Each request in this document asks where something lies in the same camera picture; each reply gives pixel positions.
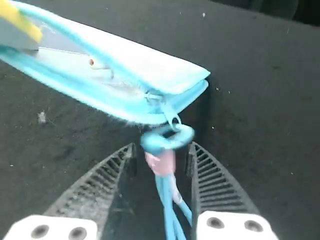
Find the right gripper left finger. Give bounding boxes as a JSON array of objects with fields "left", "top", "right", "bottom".
[{"left": 0, "top": 142, "right": 138, "bottom": 240}]

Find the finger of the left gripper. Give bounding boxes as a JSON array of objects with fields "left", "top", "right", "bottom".
[
  {"left": 0, "top": 17, "right": 41, "bottom": 53},
  {"left": 0, "top": 0, "right": 43, "bottom": 45}
]

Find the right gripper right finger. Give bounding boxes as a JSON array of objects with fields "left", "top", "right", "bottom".
[{"left": 184, "top": 141, "right": 280, "bottom": 240}]

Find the light blue zip pouch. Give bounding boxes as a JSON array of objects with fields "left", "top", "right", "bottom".
[{"left": 0, "top": 0, "right": 211, "bottom": 240}]

